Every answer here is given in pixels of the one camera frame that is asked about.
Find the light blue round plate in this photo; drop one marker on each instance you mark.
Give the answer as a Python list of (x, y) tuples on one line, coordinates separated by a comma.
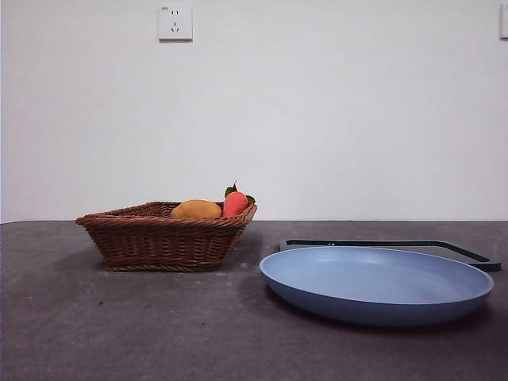
[(377, 279)]

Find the orange-red toy carrot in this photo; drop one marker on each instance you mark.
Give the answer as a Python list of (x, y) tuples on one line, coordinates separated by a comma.
[(235, 204)]

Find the brown wicker basket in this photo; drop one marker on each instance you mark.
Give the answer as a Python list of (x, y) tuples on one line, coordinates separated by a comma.
[(158, 242)]

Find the black rectangular tray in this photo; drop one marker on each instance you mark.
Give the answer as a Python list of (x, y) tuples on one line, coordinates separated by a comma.
[(491, 266)]

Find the white wall power socket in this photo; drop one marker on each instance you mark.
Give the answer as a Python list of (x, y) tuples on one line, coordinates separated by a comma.
[(175, 24)]

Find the white wall plate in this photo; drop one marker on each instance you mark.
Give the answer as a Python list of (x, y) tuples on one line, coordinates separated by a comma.
[(504, 23)]

